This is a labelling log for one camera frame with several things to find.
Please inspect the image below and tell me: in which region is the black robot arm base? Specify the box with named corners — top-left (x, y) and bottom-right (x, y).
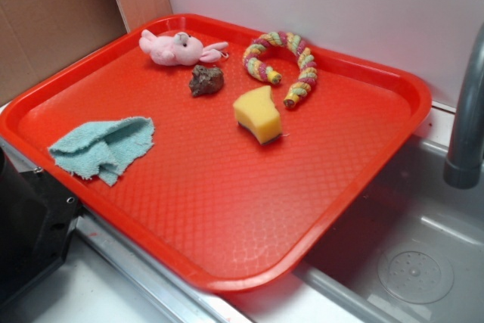
top-left (1, 151), bottom-right (79, 308)

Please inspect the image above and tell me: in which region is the pink plush bunny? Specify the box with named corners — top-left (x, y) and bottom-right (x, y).
top-left (138, 30), bottom-right (228, 67)

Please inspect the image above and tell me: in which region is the red plastic tray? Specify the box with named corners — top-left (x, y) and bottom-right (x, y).
top-left (1, 14), bottom-right (431, 293)

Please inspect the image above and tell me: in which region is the yellow sponge with dark base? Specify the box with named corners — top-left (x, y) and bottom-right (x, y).
top-left (233, 85), bottom-right (283, 144)

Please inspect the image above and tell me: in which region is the dark grey rock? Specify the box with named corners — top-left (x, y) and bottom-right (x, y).
top-left (188, 65), bottom-right (225, 98)

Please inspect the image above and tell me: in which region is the light blue terry cloth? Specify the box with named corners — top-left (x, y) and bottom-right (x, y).
top-left (48, 116), bottom-right (155, 187)

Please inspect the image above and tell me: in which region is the grey sink basin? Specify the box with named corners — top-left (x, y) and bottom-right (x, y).
top-left (230, 137), bottom-right (483, 322)

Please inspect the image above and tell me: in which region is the grey metal faucet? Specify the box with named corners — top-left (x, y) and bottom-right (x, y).
top-left (443, 28), bottom-right (483, 189)

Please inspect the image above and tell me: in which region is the brown cardboard panel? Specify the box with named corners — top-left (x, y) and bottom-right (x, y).
top-left (1, 0), bottom-right (172, 104)

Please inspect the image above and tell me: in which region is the multicolour twisted rope toy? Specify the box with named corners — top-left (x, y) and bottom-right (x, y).
top-left (242, 32), bottom-right (318, 110)

